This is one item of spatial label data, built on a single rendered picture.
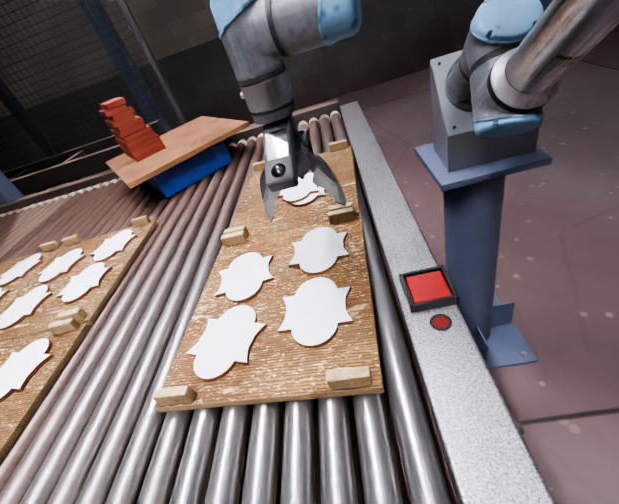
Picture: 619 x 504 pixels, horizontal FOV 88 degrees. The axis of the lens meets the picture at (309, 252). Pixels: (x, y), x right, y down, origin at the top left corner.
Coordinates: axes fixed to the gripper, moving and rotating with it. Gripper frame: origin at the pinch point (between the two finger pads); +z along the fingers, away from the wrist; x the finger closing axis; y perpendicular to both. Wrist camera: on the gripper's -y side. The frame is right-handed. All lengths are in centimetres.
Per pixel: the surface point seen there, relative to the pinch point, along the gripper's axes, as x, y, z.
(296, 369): 2.8, -26.7, 9.0
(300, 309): 2.7, -16.0, 8.1
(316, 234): 0.6, 4.8, 8.1
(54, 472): 41, -38, 11
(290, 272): 5.9, -5.1, 9.0
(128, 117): 69, 68, -16
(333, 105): -4, 101, 9
